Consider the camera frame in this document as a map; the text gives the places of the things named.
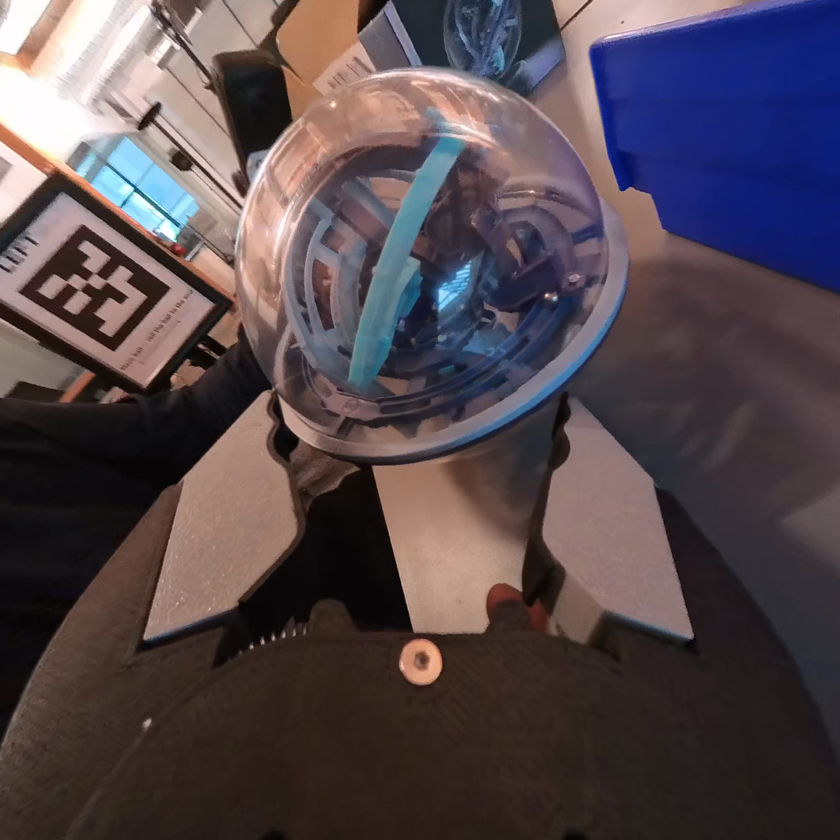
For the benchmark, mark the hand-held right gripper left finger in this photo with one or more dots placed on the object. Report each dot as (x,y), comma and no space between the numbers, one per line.
(223,544)

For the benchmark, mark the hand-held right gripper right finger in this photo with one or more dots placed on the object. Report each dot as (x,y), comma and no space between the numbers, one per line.
(617,538)

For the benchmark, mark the clear plastic maze ball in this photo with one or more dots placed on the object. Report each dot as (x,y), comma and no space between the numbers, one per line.
(433,262)

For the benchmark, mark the person's left forearm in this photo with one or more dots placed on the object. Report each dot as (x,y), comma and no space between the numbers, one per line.
(131,433)

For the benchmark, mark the person's right hand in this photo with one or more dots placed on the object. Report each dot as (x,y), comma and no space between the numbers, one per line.
(505,594)

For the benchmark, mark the dark cardboard toy box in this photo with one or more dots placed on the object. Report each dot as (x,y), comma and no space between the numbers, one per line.
(485,46)

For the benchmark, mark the framed marker sign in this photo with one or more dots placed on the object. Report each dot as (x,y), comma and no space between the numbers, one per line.
(98,295)

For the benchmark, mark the blue plastic bin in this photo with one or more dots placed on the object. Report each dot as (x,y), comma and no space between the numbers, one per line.
(735,131)

